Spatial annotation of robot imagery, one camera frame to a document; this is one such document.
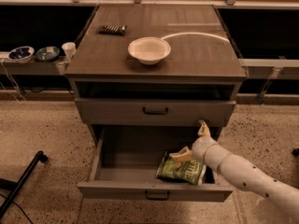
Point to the dark snack bar pack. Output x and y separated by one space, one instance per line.
112 30

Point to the blue patterned bowl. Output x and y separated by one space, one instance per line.
22 54
48 54

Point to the low side shelf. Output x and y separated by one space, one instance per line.
33 68

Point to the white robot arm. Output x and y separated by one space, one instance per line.
239 172

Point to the green jalapeno chip bag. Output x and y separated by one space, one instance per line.
181 171

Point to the black upper drawer handle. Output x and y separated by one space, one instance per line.
155 112

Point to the white bowl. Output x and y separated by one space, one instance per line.
149 50

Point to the black chair leg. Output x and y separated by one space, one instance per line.
14 187

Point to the open grey lower drawer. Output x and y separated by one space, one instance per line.
126 160

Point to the blue patterned bowl right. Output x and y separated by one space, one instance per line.
48 54

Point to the black lower drawer handle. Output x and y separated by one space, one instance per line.
157 196

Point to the grey drawer cabinet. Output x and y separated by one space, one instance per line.
155 65

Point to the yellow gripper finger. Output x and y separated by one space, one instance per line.
184 154
204 130

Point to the white paper cup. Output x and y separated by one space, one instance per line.
69 49

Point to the blue patterned bowl left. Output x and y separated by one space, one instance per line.
22 54

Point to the black drawer handle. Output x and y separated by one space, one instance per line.
157 196
155 112

